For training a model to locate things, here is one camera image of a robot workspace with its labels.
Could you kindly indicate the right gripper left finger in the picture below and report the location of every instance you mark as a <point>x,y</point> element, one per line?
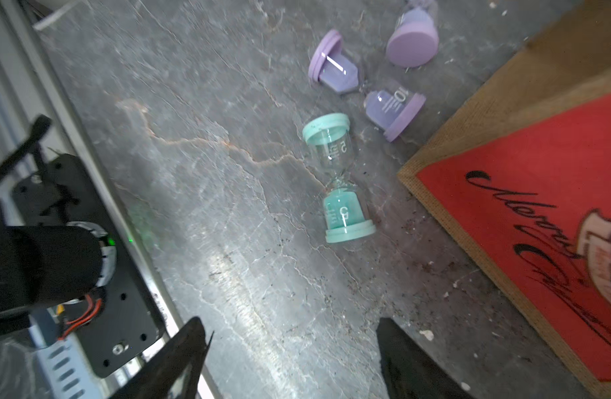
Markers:
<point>183,356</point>

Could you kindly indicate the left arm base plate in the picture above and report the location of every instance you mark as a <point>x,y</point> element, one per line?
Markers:
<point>127,321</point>

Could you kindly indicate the red burlap canvas bag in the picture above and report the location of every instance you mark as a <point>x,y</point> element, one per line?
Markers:
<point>520,177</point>

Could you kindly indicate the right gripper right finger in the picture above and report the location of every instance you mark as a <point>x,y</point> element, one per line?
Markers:
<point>408,371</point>

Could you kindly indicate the purple hourglass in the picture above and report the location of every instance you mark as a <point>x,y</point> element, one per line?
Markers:
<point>415,39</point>
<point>388,104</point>

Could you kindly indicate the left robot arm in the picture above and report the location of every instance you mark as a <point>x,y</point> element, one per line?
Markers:
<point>36,269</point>

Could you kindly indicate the green hourglass left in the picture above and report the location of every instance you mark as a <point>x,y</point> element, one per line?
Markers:
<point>330,145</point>

